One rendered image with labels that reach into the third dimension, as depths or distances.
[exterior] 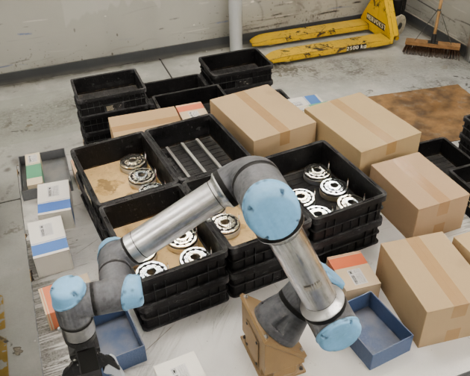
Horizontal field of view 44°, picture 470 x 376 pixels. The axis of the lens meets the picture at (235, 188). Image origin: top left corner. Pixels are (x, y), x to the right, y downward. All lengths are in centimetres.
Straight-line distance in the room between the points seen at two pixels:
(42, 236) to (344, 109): 133
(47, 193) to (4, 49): 284
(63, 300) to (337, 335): 65
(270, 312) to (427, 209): 78
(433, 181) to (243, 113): 83
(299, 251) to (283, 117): 124
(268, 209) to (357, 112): 141
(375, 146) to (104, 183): 106
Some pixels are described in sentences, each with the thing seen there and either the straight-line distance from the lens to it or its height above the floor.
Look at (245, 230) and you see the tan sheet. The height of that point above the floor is 83.
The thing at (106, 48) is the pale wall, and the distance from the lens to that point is 515.
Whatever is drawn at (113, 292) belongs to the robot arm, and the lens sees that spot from 130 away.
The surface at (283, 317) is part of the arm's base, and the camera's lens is 160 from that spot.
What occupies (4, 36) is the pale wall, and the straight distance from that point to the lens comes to 504.
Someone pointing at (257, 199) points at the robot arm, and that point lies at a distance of 118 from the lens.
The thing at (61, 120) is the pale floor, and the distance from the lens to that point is 449.
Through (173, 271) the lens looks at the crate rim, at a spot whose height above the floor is 93.
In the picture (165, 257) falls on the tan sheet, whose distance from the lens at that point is 191.
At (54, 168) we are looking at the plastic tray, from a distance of 265.
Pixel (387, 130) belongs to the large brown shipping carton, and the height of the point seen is 90.
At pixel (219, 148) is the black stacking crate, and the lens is 241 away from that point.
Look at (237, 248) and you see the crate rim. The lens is 178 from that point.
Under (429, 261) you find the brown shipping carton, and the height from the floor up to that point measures 86.
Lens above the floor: 214
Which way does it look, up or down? 37 degrees down
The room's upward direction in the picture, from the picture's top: 2 degrees counter-clockwise
